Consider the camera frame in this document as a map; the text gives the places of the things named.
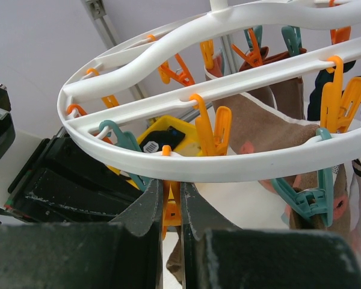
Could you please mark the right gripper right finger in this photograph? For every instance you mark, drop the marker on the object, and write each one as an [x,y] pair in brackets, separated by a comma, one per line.
[219,254]

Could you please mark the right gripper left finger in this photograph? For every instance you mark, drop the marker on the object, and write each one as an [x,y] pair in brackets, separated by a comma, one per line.
[123,253]

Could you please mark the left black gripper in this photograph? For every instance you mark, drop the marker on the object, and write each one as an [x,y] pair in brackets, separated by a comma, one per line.
[61,183]

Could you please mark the brown striped sock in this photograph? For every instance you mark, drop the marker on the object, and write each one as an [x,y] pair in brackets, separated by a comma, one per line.
[175,262]
[341,205]

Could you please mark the yellow-orange clothes peg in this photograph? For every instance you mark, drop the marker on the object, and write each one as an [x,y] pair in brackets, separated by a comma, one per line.
[171,205]

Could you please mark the white round sock hanger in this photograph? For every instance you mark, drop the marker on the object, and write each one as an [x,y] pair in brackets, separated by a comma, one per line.
[133,60]

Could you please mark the black sock with patch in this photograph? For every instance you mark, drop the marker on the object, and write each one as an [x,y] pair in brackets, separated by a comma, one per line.
[155,140]

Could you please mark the yellow plastic tray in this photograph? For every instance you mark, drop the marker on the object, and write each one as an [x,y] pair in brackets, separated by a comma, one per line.
[189,147]

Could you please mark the brown hanging sock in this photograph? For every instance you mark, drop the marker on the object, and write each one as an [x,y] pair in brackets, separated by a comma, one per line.
[268,118]

